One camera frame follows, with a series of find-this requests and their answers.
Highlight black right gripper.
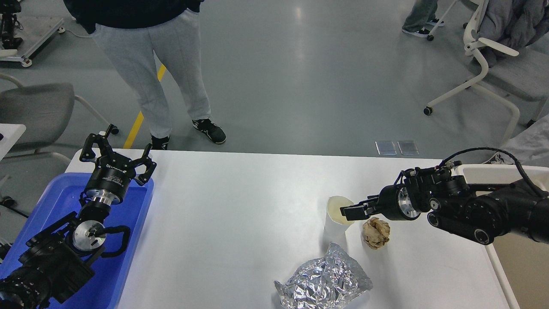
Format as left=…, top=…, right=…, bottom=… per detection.
left=341, top=185, right=420, bottom=221

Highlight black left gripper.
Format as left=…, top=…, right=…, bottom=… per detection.
left=79, top=124, right=157, bottom=206

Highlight white paper cup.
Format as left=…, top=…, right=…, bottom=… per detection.
left=324, top=196, right=354, bottom=236

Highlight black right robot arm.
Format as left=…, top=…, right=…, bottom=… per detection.
left=338, top=148, right=549, bottom=245

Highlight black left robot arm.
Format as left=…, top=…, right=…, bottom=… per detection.
left=1, top=124, right=157, bottom=309

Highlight crumpled brown paper ball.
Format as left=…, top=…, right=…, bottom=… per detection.
left=362, top=217, right=391, bottom=250

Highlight left silver floor plate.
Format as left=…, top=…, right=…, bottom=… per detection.
left=375, top=141, right=397, bottom=156

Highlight silver floor plate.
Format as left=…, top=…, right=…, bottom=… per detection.
left=375, top=141, right=397, bottom=156
left=397, top=140, right=420, bottom=156

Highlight right silver floor plate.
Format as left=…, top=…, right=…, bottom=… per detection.
left=397, top=140, right=420, bottom=156

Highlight crumpled silver foil bag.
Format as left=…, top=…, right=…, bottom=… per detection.
left=274, top=242, right=373, bottom=309

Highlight grey office chair left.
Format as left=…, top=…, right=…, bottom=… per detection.
left=0, top=73, right=120, bottom=154

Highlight standing person grey trousers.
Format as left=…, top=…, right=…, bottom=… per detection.
left=63, top=0, right=227, bottom=151

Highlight white side table corner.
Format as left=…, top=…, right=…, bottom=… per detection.
left=0, top=123, right=26, bottom=160

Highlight blue plastic tray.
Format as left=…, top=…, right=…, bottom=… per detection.
left=0, top=173, right=154, bottom=309

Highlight wheeled equipment base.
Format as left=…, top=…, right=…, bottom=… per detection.
left=0, top=0, right=65, bottom=68

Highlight beige plastic bin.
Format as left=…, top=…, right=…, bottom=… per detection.
left=455, top=164, right=549, bottom=309

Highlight person in white suit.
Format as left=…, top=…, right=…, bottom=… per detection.
left=483, top=121, right=549, bottom=167

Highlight distant person green trousers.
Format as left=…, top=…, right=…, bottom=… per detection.
left=401, top=0, right=445, bottom=38

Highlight white office chair right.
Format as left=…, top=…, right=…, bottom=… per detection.
left=423, top=0, right=548, bottom=144

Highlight grey jacket on chair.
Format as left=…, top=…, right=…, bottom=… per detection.
left=478, top=0, right=549, bottom=51

